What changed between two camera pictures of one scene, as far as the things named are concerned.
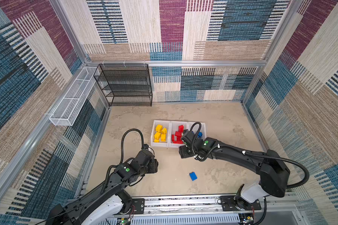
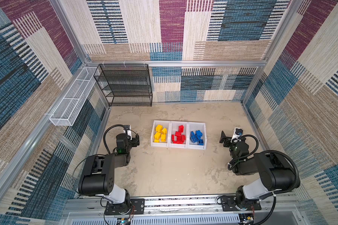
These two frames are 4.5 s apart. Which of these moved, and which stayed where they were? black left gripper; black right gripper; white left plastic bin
Moved: black right gripper; black left gripper
Stayed: white left plastic bin
